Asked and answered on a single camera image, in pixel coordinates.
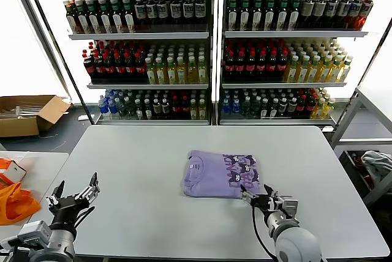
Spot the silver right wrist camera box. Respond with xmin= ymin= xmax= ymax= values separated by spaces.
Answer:
xmin=278 ymin=195 xmax=300 ymax=220

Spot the purple t-shirt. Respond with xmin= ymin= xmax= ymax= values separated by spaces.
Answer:
xmin=183 ymin=150 xmax=263 ymax=199

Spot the white label dark bottle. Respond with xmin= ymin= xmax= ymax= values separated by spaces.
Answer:
xmin=195 ymin=0 xmax=208 ymax=30
xmin=157 ymin=0 xmax=170 ymax=30
xmin=135 ymin=0 xmax=147 ymax=30
xmin=183 ymin=0 xmax=195 ymax=30
xmin=146 ymin=0 xmax=159 ymax=30
xmin=170 ymin=0 xmax=183 ymax=30

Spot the side cart with cloth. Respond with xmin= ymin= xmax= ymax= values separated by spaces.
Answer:
xmin=330 ymin=86 xmax=392 ymax=209

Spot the amber drink bottle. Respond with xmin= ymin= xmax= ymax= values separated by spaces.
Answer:
xmin=64 ymin=0 xmax=78 ymax=34

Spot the white packing material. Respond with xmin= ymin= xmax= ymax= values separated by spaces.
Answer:
xmin=0 ymin=104 xmax=42 ymax=121

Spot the white and orange carton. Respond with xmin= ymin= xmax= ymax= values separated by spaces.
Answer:
xmin=0 ymin=157 xmax=28 ymax=183

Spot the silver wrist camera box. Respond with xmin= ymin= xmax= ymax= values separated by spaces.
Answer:
xmin=278 ymin=195 xmax=300 ymax=220
xmin=17 ymin=220 xmax=51 ymax=246

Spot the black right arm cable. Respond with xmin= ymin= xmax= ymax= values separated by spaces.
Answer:
xmin=251 ymin=203 xmax=276 ymax=260

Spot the black diagonal pole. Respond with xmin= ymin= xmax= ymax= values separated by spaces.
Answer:
xmin=20 ymin=0 xmax=96 ymax=125
xmin=332 ymin=18 xmax=392 ymax=133

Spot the grey metal shelving unit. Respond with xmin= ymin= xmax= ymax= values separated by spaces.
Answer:
xmin=219 ymin=0 xmax=379 ymax=127
xmin=46 ymin=0 xmax=215 ymax=125

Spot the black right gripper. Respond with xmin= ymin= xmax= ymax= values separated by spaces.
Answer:
xmin=239 ymin=184 xmax=285 ymax=214

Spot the blue white label bottle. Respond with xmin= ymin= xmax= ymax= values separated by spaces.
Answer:
xmin=337 ymin=0 xmax=352 ymax=29
xmin=349 ymin=0 xmax=364 ymax=29
xmin=325 ymin=0 xmax=340 ymax=29

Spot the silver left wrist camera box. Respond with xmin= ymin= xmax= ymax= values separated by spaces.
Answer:
xmin=17 ymin=220 xmax=51 ymax=246

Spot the red cap cola bottle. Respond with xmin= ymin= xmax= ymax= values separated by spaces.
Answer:
xmin=277 ymin=50 xmax=288 ymax=77
xmin=235 ymin=50 xmax=246 ymax=77
xmin=94 ymin=53 xmax=106 ymax=81
xmin=104 ymin=53 xmax=116 ymax=81
xmin=135 ymin=53 xmax=147 ymax=81
xmin=266 ymin=50 xmax=278 ymax=77
xmin=115 ymin=53 xmax=127 ymax=81
xmin=83 ymin=53 xmax=96 ymax=81
xmin=125 ymin=53 xmax=137 ymax=81
xmin=245 ymin=50 xmax=257 ymax=77
xmin=224 ymin=50 xmax=235 ymax=77
xmin=256 ymin=50 xmax=267 ymax=77

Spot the green label tea bottle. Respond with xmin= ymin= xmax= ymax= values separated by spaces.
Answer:
xmin=251 ymin=0 xmax=265 ymax=32
xmin=75 ymin=0 xmax=89 ymax=34
xmin=264 ymin=0 xmax=277 ymax=32
xmin=276 ymin=0 xmax=290 ymax=32
xmin=97 ymin=0 xmax=111 ymax=34
xmin=226 ymin=0 xmax=239 ymax=32
xmin=86 ymin=0 xmax=100 ymax=34
xmin=122 ymin=0 xmax=137 ymax=34
xmin=239 ymin=0 xmax=252 ymax=32
xmin=110 ymin=0 xmax=124 ymax=34
xmin=288 ymin=0 xmax=302 ymax=32

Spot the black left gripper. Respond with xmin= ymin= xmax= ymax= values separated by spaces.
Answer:
xmin=45 ymin=171 xmax=102 ymax=230

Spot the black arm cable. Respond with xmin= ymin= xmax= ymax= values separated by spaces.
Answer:
xmin=75 ymin=206 xmax=96 ymax=229
xmin=251 ymin=203 xmax=276 ymax=260

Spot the red drink bottle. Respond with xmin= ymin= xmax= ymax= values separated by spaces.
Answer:
xmin=358 ymin=0 xmax=375 ymax=30

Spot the open cardboard box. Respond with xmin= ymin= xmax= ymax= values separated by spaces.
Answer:
xmin=0 ymin=94 xmax=72 ymax=138

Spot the red garment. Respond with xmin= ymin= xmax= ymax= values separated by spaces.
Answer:
xmin=352 ymin=151 xmax=376 ymax=189

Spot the grey crumpled garment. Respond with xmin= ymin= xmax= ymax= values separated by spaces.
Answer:
xmin=361 ymin=151 xmax=392 ymax=182

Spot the small red label cola bottle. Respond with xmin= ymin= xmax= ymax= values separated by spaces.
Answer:
xmin=180 ymin=96 xmax=190 ymax=120
xmin=170 ymin=96 xmax=181 ymax=120
xmin=306 ymin=95 xmax=317 ymax=116
xmin=296 ymin=95 xmax=307 ymax=118

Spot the grey window pillar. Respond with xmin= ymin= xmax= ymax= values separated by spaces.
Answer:
xmin=7 ymin=0 xmax=74 ymax=105

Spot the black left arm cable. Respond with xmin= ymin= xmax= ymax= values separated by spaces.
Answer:
xmin=75 ymin=206 xmax=96 ymax=229

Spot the black storage crate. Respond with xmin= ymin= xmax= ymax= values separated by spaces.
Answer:
xmin=339 ymin=149 xmax=392 ymax=197

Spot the beige label dark bottle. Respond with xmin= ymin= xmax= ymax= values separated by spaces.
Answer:
xmin=300 ymin=0 xmax=315 ymax=29
xmin=313 ymin=0 xmax=328 ymax=29

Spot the orange fabric bag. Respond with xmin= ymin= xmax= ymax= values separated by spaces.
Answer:
xmin=0 ymin=182 xmax=42 ymax=226

